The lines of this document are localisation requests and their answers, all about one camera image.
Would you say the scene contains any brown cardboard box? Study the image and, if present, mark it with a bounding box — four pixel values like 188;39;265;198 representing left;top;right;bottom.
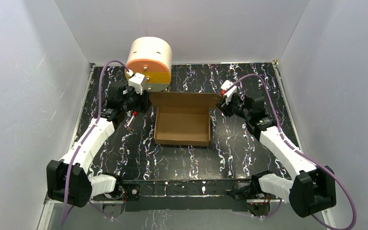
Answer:
150;92;222;147

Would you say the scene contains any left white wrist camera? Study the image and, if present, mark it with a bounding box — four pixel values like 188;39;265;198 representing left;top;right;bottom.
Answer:
126;69;146;95

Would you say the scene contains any round white drawer cabinet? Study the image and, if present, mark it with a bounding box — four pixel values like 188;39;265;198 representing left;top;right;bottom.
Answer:
126;36;173;92

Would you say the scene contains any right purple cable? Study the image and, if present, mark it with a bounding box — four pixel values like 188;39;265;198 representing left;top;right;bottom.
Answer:
225;73;357;230

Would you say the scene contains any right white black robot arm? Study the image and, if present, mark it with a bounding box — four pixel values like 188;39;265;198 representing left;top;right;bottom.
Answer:
216;93;336;218

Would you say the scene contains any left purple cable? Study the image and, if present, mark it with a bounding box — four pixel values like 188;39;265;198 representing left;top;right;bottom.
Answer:
60;60;131;227

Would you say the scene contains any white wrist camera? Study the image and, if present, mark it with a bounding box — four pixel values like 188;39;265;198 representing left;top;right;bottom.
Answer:
220;80;238;105
126;69;146;95

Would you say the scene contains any white marker red cap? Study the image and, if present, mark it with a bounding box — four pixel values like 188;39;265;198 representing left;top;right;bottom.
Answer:
126;111;138;129

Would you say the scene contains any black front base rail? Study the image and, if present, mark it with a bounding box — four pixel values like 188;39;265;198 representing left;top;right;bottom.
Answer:
46;179;331;213

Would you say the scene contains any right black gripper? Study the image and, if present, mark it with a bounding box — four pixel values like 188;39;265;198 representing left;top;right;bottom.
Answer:
215;93;251;120

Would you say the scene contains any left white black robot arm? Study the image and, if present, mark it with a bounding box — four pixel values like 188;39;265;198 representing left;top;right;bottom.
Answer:
46;80;152;207

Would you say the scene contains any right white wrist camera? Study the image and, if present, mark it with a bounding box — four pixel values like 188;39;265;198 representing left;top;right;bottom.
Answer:
220;80;238;105

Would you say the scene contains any purple cable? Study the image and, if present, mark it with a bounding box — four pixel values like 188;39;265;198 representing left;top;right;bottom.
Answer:
60;60;131;227
225;73;357;230

